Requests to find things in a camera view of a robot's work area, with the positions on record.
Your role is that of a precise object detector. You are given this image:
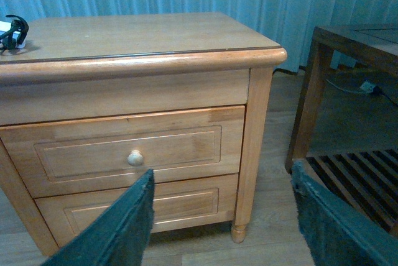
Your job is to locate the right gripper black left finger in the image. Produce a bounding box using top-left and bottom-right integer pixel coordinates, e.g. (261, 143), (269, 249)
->
(43, 170), (155, 265)

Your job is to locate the white power strip on floor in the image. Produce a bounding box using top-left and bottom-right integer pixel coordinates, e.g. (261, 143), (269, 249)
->
(325, 78), (382, 94)

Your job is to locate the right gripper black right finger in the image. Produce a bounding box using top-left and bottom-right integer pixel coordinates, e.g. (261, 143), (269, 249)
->
(291, 162), (397, 265)

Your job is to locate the light wooden nightstand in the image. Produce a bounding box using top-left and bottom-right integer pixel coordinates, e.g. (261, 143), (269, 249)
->
(1, 12), (287, 255)

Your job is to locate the round wooden drawer knob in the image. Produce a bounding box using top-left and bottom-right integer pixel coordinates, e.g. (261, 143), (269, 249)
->
(127, 150), (144, 167)

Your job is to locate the wooden drawer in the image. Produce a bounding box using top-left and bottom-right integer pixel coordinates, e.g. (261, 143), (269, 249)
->
(35, 174), (238, 246)
(1, 106), (245, 198)

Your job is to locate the dark wooden slatted table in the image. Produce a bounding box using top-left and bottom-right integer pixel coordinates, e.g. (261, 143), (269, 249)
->
(285, 24), (397, 236)

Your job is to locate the white charger with black cable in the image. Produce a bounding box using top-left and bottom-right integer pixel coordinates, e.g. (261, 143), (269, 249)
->
(1, 14), (29, 51)

